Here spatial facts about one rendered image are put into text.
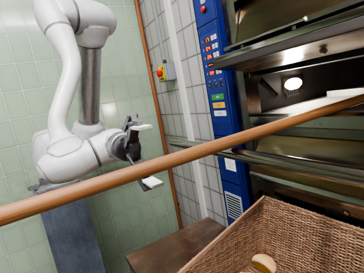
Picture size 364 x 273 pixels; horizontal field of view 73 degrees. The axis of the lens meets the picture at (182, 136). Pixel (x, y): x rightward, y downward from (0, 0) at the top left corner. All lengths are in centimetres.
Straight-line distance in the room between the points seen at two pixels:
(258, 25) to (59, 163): 80
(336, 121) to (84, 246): 119
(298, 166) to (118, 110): 140
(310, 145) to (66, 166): 79
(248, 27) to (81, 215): 110
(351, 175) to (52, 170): 72
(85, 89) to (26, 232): 96
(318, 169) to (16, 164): 154
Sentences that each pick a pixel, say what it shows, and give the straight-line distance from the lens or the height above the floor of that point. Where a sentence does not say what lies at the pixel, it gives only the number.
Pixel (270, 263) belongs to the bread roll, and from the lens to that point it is 110.
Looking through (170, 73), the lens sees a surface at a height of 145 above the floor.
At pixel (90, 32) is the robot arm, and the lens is 115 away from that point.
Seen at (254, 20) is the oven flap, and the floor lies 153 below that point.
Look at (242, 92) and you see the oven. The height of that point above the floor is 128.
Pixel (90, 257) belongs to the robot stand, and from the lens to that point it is 143.
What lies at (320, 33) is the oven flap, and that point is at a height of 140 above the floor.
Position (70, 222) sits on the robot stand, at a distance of 134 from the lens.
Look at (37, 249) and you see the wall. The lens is 185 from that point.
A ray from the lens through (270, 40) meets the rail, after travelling 78.
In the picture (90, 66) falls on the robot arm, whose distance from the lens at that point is 121.
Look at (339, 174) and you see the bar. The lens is 45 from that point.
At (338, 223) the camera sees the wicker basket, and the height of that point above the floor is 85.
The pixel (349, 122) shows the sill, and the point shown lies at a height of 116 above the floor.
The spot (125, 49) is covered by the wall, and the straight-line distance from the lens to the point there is 181.
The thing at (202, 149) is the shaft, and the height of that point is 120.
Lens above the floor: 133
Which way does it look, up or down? 10 degrees down
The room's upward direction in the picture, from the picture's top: 10 degrees counter-clockwise
